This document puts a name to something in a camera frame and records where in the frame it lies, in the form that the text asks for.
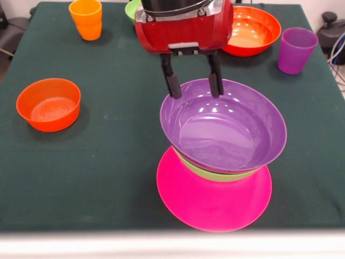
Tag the dark green tablecloth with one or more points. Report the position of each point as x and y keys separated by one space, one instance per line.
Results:
x=81 y=175

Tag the grey office chair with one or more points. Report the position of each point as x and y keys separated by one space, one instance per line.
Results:
x=13 y=32

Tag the black chair base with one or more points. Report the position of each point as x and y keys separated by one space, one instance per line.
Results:
x=330 y=32

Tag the small red-orange plastic bowl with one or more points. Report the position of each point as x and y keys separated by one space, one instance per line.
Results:
x=48 y=108

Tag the orange plastic cup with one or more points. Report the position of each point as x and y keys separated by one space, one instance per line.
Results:
x=86 y=19

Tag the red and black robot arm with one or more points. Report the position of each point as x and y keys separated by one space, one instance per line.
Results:
x=167 y=5

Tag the large red-orange plastic bowl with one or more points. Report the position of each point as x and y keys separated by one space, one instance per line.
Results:
x=256 y=32

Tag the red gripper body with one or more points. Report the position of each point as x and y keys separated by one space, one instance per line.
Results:
x=186 y=32

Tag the small green plastic bowl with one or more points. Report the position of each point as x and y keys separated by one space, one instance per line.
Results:
x=132 y=10

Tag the purple plastic bowl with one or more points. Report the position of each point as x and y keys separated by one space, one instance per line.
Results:
x=223 y=135

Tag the large green plastic bowl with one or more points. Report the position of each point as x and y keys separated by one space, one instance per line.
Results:
x=215 y=176

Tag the pink plastic bowl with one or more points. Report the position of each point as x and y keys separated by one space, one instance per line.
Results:
x=215 y=205

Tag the purple plastic cup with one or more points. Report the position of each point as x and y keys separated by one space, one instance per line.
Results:
x=296 y=51

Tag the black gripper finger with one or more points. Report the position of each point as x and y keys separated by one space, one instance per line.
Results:
x=215 y=81
x=172 y=83

